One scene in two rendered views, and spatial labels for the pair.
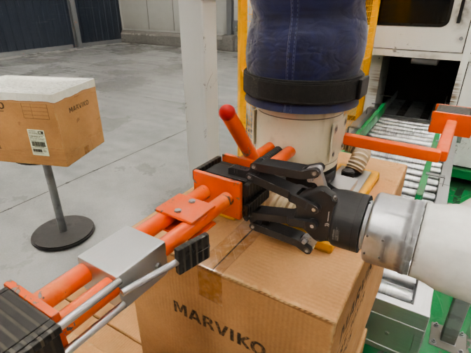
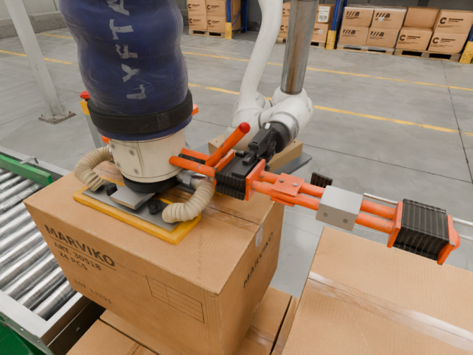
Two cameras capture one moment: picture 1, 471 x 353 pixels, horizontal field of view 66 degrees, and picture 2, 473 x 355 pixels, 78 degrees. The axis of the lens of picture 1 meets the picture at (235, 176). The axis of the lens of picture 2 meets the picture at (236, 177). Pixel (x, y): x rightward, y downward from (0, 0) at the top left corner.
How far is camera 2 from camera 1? 76 cm
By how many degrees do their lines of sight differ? 78
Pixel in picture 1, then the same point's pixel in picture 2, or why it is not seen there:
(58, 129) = not seen: outside the picture
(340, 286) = not seen: hidden behind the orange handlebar
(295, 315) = not seen: hidden behind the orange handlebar
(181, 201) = (281, 185)
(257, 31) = (147, 75)
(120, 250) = (343, 198)
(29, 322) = (410, 207)
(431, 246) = (300, 120)
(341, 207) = (282, 132)
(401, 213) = (289, 118)
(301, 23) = (178, 56)
